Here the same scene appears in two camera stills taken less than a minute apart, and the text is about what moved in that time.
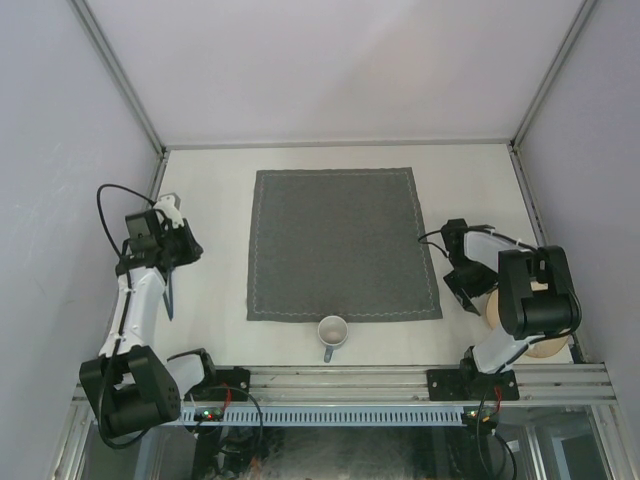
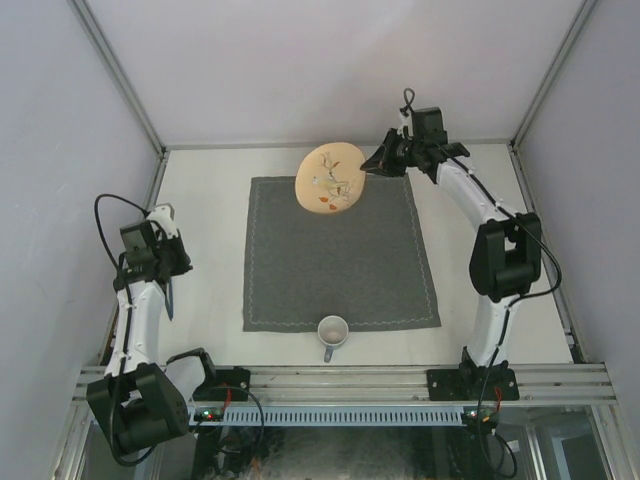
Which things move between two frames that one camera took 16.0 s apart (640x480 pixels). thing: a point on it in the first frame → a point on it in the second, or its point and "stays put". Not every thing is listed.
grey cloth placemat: x=338 y=242 stays put
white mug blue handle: x=332 y=332 stays put
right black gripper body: x=474 y=277 → x=400 y=153
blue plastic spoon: x=171 y=294 stays put
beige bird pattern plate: x=546 y=347 → x=329 y=178
